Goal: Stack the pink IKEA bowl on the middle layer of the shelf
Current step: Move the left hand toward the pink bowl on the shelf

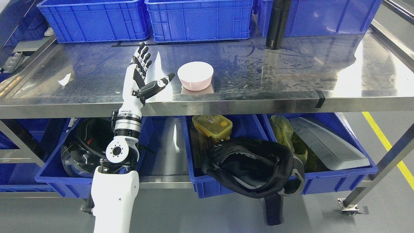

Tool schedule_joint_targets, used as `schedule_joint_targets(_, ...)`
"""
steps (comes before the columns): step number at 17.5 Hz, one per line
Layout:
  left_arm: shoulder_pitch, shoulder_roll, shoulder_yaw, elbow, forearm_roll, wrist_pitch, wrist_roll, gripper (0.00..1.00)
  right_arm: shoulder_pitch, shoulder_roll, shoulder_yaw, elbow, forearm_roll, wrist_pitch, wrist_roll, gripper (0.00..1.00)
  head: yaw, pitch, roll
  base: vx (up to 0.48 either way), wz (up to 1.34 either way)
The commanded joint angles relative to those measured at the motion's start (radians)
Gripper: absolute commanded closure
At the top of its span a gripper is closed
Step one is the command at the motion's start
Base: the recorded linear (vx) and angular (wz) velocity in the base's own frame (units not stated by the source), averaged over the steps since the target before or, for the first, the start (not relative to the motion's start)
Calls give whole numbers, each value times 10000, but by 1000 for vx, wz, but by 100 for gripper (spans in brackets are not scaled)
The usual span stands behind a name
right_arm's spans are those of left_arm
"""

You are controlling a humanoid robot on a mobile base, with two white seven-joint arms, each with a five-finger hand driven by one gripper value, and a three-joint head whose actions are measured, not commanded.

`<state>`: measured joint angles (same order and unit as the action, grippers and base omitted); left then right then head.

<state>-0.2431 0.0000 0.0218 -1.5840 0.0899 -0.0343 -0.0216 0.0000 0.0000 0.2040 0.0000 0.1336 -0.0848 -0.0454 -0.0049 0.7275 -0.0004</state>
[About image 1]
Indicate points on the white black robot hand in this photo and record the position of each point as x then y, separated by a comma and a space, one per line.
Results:
135, 89

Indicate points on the pink bowl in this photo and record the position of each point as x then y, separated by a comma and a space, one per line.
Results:
196, 75

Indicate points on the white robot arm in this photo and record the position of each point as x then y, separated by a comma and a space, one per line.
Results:
114, 194

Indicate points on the blue bin lower middle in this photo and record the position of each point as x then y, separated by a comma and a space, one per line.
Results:
247, 126

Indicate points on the blue crate top middle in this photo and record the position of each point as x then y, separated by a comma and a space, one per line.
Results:
199, 20

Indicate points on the blue crate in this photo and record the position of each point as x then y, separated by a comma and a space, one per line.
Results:
330, 17
199, 20
75, 21

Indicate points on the black helmet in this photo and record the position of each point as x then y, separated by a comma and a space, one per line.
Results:
85, 146

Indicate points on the yellow lunch box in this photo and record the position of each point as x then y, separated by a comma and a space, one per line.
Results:
216, 127

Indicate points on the blue crate top left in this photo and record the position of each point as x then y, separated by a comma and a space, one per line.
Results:
75, 21

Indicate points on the blue bin with helmet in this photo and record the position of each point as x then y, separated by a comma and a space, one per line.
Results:
54, 174

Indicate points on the black bag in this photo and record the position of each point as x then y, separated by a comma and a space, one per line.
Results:
257, 168

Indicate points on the yellow green plastic bag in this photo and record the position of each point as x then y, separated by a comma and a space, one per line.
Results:
285, 135

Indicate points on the black thermos bottle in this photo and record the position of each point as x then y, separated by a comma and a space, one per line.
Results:
277, 23

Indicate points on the blue crate top right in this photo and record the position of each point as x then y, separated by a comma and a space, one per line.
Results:
330, 17

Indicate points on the blue bin lower right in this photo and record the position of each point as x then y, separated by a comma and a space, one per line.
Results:
318, 178

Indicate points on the grey plastic panel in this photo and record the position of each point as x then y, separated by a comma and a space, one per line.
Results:
334, 152

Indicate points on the steel table frame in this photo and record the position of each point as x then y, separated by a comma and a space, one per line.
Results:
373, 72

